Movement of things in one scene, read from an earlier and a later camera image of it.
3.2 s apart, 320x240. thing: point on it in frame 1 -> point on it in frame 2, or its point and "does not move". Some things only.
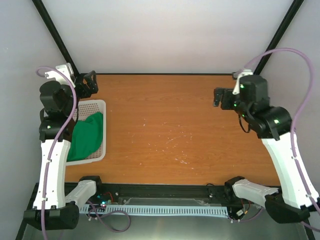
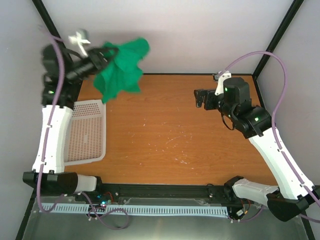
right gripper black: (218, 92) -> (200, 97)
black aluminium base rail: (207, 194) does not move
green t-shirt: (86, 137) -> (123, 71)
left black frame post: (55, 35) does not move
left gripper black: (91, 85) -> (98, 59)
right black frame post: (285, 24) does not move
